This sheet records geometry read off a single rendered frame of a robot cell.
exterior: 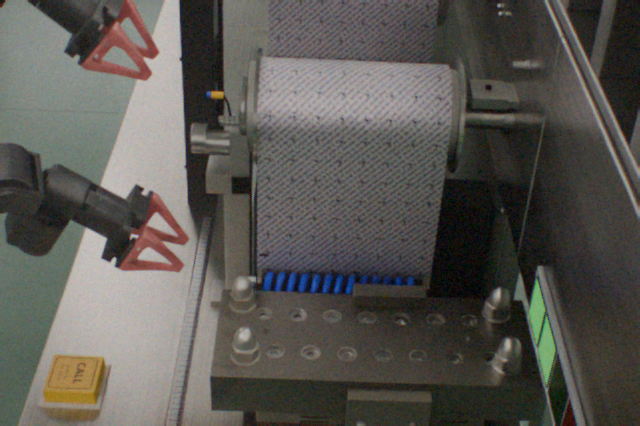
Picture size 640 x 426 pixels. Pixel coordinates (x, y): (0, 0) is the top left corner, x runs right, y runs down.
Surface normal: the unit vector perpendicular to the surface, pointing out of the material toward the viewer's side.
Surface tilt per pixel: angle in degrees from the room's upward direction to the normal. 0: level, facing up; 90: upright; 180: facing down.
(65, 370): 0
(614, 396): 90
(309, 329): 0
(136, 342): 0
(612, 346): 90
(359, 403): 90
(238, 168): 90
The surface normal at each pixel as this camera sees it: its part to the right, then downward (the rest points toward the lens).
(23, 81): 0.04, -0.81
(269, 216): 0.00, 0.58
